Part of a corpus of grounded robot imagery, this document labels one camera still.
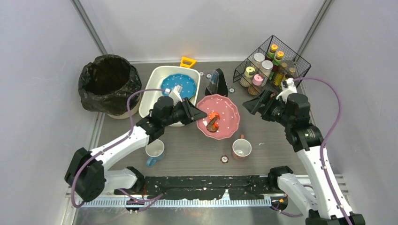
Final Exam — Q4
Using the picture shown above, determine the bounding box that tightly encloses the pink polka dot plate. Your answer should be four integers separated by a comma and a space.
196, 94, 240, 140

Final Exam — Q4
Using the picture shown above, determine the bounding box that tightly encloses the pink lid spice shaker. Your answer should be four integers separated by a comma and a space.
247, 74, 264, 96

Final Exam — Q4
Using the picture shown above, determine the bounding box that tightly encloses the blue polka dot plate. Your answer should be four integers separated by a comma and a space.
161, 73, 197, 100

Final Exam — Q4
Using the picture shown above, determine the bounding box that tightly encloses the yellow oil bottle brown cap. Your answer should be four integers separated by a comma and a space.
273, 62, 288, 87

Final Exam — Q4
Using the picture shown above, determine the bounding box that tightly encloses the yellow label oil bottle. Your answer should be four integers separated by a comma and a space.
284, 67, 296, 79

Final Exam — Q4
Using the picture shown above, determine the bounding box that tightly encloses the yellow lid spice shaker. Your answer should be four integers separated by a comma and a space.
240, 66, 256, 88

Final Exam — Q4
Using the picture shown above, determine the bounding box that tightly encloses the black wire basket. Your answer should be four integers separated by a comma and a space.
233, 35, 311, 94

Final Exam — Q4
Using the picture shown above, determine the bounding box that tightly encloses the grain jar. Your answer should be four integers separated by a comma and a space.
251, 52, 265, 72
260, 60, 274, 86

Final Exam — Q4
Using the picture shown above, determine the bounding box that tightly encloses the orange handled white mug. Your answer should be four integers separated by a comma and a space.
232, 135, 252, 160

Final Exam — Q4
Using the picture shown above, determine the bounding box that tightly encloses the blue handled white mug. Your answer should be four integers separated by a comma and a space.
145, 139, 165, 167

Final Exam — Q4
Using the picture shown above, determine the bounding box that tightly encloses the red sauce bottle yellow cap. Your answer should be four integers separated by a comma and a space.
270, 51, 284, 80

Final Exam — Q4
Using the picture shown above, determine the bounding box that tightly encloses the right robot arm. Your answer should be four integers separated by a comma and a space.
243, 91, 366, 225

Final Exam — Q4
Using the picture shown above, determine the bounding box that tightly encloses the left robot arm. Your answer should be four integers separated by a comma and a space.
64, 97, 207, 202

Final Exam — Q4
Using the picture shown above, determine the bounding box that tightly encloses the brown and orange food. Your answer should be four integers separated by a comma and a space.
206, 112, 221, 133

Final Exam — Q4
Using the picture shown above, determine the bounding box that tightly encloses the black metronome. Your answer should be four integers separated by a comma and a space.
205, 68, 229, 97

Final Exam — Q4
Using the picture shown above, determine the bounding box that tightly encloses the white rectangular basin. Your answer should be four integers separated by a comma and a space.
139, 66, 201, 117

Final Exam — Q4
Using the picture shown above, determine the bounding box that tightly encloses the brown poker chip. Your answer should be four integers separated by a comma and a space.
220, 155, 229, 164

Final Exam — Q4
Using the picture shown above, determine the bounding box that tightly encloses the black bag lined trash bin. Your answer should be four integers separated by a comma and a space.
78, 54, 142, 120

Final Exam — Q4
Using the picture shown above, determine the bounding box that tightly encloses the black base mat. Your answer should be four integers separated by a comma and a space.
143, 175, 281, 201

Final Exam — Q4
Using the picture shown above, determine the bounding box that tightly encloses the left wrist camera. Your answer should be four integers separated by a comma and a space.
166, 85, 183, 105

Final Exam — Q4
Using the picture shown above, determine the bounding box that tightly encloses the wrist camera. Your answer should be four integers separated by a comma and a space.
166, 85, 183, 105
276, 78, 297, 103

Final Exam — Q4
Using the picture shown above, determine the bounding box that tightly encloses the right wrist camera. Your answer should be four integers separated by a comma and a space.
276, 78, 297, 103

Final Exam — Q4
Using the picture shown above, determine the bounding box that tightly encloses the orange plastic handle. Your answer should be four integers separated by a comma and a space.
180, 56, 197, 68

